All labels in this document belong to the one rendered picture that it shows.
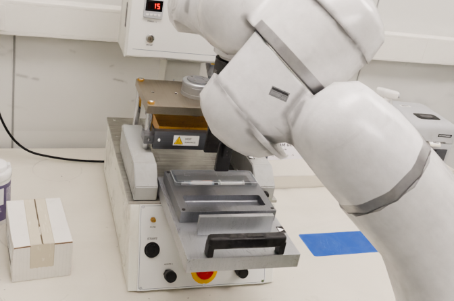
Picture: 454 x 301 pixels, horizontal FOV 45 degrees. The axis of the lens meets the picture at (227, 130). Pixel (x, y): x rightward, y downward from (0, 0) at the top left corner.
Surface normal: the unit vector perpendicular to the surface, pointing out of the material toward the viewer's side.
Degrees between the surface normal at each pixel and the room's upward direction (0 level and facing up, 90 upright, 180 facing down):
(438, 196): 61
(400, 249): 116
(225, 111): 79
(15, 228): 3
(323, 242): 0
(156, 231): 65
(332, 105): 46
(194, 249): 0
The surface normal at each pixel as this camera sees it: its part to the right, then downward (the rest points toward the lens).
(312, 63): 0.05, 0.30
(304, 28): -0.19, -0.22
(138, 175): 0.32, -0.42
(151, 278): 0.33, 0.00
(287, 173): 0.17, -0.91
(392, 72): 0.35, 0.42
